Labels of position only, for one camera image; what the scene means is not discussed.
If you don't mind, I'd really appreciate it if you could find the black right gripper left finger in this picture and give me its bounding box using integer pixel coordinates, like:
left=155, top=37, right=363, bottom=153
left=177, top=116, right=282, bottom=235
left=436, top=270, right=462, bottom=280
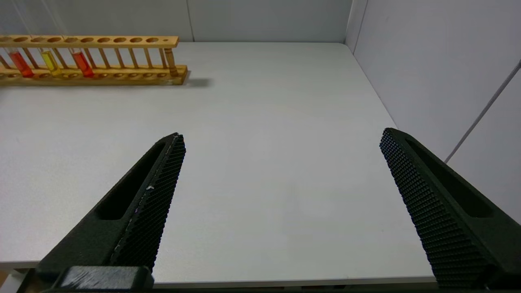
left=36, top=132, right=187, bottom=287

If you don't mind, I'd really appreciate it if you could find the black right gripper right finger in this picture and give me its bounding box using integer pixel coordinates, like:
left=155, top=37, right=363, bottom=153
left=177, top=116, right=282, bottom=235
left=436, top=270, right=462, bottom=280
left=379, top=127, right=521, bottom=287

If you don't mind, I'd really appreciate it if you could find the test tube with orange-red pigment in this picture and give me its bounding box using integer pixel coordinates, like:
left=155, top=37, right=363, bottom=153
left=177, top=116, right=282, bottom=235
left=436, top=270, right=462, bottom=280
left=0, top=39, right=35, bottom=78

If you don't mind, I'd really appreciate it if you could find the wooden test tube rack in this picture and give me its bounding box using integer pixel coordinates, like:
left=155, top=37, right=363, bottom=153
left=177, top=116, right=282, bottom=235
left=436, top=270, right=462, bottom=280
left=0, top=35, right=188, bottom=86

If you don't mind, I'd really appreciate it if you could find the test tube with red pigment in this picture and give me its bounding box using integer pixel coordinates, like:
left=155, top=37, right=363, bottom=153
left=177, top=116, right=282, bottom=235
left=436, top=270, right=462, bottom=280
left=41, top=0, right=95, bottom=79

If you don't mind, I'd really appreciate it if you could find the test tube with yellow pigment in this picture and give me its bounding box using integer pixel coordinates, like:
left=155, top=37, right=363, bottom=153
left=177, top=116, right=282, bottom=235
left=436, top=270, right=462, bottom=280
left=10, top=0, right=62, bottom=78

